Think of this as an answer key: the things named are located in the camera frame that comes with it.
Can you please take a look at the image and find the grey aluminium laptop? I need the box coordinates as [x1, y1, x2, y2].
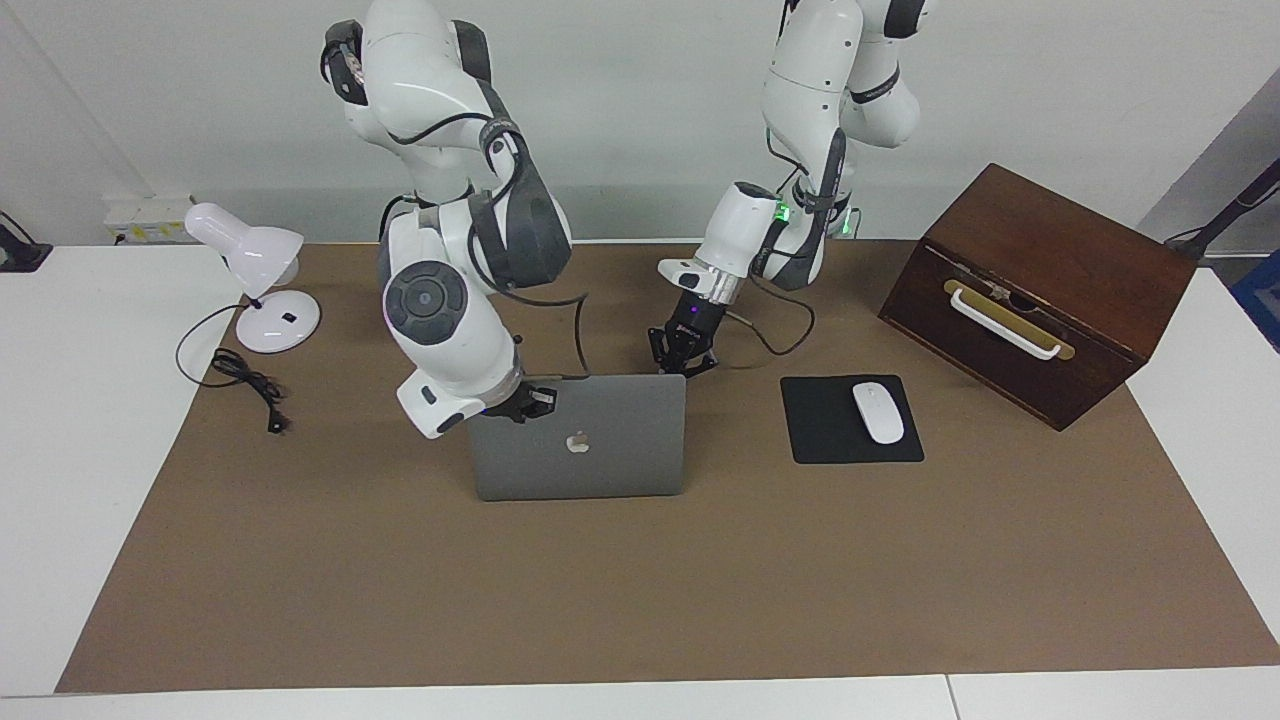
[467, 373, 689, 502]

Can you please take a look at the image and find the black mouse pad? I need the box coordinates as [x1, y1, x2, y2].
[779, 374, 926, 466]

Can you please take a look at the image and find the white computer mouse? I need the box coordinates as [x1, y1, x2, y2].
[851, 382, 906, 446]

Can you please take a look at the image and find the brown table mat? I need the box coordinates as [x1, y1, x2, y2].
[54, 239, 1280, 694]

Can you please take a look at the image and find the white desk lamp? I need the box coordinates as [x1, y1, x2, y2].
[184, 202, 322, 355]

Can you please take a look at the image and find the dark brown wooden box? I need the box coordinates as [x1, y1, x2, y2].
[877, 162, 1199, 432]

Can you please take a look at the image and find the black table clamp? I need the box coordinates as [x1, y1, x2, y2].
[0, 210, 53, 274]

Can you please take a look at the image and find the blue bin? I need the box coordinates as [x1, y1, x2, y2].
[1232, 248, 1280, 353]

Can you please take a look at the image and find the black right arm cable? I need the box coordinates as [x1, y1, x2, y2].
[378, 108, 591, 379]

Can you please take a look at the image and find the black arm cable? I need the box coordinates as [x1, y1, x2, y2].
[378, 108, 591, 379]
[724, 128, 817, 359]

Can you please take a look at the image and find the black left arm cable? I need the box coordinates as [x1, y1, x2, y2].
[724, 128, 817, 359]

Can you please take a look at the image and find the black lamp power cord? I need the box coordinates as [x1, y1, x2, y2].
[175, 303, 292, 437]

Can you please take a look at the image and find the white box handle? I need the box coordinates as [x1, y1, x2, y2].
[949, 287, 1064, 360]

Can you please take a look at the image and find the brass handle plate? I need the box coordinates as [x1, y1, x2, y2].
[942, 279, 1077, 362]

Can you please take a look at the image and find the white wall power strip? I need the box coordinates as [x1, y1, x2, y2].
[103, 194, 198, 245]

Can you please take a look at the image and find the dark camera stand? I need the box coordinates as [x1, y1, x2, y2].
[1164, 158, 1280, 263]

